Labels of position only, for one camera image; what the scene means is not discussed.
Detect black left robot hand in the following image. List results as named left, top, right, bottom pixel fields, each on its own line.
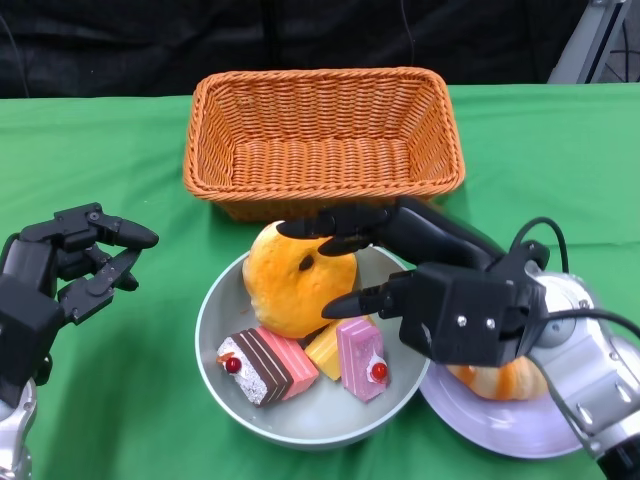
left=0, top=202, right=160, bottom=409

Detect grey aluminium frame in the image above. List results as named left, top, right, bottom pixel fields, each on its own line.
left=547, top=0, right=640, bottom=84

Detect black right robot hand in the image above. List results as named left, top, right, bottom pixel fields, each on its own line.
left=276, top=195, right=551, bottom=370

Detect chocolate pink layered cake slice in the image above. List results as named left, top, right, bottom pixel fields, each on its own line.
left=216, top=325, right=320, bottom=408

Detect lavender plate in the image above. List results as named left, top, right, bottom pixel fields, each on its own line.
left=418, top=272, right=596, bottom=460

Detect pale grey-green bowl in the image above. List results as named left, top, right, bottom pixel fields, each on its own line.
left=194, top=244, right=432, bottom=451

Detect round orange bun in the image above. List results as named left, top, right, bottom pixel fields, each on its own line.
left=242, top=219, right=360, bottom=340

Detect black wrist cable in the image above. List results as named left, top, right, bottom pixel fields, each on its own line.
left=507, top=217, right=640, bottom=341

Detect yellow cake slice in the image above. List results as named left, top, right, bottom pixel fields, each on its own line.
left=304, top=317, right=351, bottom=382

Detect pink cake slice with cherry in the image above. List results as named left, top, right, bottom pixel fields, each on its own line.
left=335, top=317, right=390, bottom=404

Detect orange white twisted bread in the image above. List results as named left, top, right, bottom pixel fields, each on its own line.
left=444, top=352, right=550, bottom=402

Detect black cloth backdrop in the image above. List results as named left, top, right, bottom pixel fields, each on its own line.
left=0, top=0, right=640, bottom=99

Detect orange wicker basket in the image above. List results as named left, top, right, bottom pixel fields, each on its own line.
left=182, top=66, right=466, bottom=224

